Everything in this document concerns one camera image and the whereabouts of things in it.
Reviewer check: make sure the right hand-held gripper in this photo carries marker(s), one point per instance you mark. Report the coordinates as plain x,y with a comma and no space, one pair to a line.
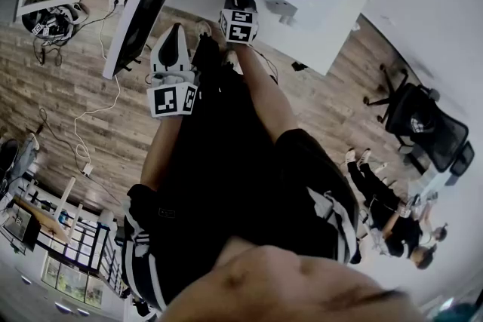
239,28

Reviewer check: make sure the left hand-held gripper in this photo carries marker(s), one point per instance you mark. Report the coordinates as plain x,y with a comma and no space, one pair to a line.
166,102

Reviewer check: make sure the person's left forearm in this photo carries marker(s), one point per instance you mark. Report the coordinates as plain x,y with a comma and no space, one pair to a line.
162,151

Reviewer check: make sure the person's right forearm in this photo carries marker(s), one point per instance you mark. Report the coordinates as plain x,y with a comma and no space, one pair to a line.
268,98

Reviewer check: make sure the person's right white shoe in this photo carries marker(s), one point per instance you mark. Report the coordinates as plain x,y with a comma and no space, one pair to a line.
230,58

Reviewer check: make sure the person's white shoe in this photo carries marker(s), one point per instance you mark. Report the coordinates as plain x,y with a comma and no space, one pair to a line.
230,58
203,29

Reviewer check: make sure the person's left white shoe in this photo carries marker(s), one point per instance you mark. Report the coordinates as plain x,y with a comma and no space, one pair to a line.
203,29

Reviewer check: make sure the white table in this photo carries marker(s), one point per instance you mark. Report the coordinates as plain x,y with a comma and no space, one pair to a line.
302,45

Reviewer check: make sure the black scrap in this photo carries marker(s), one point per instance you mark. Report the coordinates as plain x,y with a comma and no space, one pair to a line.
299,66

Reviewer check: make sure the white power strip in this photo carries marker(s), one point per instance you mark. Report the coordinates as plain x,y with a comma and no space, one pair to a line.
119,1

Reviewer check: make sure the crumpled paper ball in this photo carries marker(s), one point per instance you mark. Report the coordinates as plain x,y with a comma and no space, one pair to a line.
356,26

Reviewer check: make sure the person's black clothed body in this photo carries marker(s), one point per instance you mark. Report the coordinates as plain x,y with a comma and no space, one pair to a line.
219,169

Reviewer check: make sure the black equipment pile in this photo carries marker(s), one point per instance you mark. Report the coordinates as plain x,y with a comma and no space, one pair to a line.
53,22

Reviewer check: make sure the white power adapter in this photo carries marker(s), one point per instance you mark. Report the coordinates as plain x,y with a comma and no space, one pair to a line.
87,169

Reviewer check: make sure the wooden desk with white legs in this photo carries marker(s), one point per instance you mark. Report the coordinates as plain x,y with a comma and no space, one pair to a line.
49,226

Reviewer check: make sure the black metal railing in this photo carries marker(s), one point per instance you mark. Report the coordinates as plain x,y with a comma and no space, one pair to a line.
94,256

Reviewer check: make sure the black office chair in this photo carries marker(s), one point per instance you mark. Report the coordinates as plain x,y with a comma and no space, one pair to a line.
430,124

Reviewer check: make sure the black monitor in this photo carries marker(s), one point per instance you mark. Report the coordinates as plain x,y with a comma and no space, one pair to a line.
20,230

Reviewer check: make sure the person's face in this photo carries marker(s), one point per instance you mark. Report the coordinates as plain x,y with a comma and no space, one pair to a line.
283,283

